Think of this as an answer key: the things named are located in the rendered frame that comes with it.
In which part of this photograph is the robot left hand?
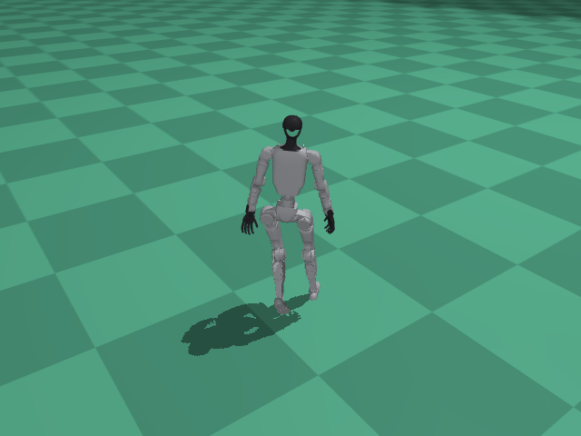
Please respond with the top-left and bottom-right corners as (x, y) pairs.
(241, 204), (258, 234)

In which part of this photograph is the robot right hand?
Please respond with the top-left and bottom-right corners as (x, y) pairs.
(324, 210), (335, 234)

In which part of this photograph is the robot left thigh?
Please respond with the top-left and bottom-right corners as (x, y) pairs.
(260, 205), (287, 262)

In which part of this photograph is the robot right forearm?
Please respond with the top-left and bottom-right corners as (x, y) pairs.
(319, 180), (333, 215)

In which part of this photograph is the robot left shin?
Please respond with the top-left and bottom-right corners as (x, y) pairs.
(271, 249), (285, 300)

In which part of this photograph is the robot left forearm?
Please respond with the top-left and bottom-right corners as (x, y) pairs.
(247, 174), (261, 212)

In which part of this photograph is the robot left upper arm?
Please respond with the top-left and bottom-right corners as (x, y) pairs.
(254, 146), (275, 186)

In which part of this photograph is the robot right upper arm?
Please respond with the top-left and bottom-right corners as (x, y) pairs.
(307, 150), (325, 191)

